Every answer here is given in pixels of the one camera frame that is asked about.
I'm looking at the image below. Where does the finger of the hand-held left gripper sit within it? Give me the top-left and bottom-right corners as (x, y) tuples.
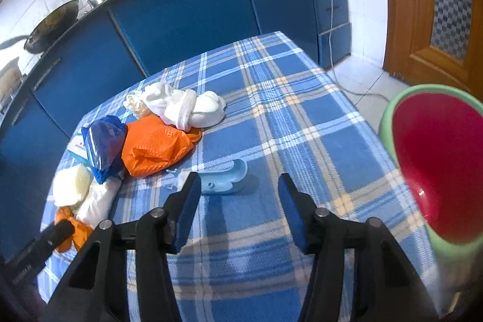
(36, 221), (75, 251)

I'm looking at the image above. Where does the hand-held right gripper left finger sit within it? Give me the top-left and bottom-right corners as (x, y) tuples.
(43, 172), (202, 322)

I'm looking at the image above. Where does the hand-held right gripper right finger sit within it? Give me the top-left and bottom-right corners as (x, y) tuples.
(278, 174), (440, 322)

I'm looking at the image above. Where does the orange glove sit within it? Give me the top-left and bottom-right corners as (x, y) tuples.
(54, 207), (94, 254)

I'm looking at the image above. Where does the light blue plastic whale holder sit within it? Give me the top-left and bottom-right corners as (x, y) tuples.
(166, 158), (248, 195)

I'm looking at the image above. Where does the cream foam sponge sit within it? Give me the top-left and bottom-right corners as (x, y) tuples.
(52, 165), (93, 207)

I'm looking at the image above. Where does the orange mesh bag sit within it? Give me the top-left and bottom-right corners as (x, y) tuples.
(121, 114), (202, 178)

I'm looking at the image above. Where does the blue knit cloth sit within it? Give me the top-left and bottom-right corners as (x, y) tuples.
(81, 114), (129, 184)

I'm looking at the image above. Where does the white tissue pack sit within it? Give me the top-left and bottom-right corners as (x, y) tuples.
(70, 133), (91, 166)

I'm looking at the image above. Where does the white sock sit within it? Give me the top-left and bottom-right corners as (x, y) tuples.
(187, 91), (226, 128)

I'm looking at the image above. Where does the blue foil packet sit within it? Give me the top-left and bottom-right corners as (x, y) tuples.
(85, 120), (126, 170)

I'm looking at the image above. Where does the white cloth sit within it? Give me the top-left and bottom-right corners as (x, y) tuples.
(141, 84), (197, 130)

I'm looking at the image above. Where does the cream lace cloth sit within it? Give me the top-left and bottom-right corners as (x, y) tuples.
(126, 93), (152, 119)

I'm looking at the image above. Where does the red bucket with green rim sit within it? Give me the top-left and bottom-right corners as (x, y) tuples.
(378, 84), (483, 268)

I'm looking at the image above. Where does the blue plaid tablecloth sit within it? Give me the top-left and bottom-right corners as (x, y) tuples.
(38, 31), (438, 322)

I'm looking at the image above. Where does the clay cooking pot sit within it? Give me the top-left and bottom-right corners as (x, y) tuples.
(0, 58), (23, 100)

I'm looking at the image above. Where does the blue kitchen cabinet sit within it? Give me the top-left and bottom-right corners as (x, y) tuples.
(0, 0), (319, 258)

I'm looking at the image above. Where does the dark metal wok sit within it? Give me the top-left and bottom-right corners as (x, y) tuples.
(0, 0), (80, 54)

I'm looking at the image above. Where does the wooden door with glass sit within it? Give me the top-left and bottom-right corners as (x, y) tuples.
(379, 0), (483, 96)

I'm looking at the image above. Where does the white power cable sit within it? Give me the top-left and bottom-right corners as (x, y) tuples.
(307, 0), (389, 98)

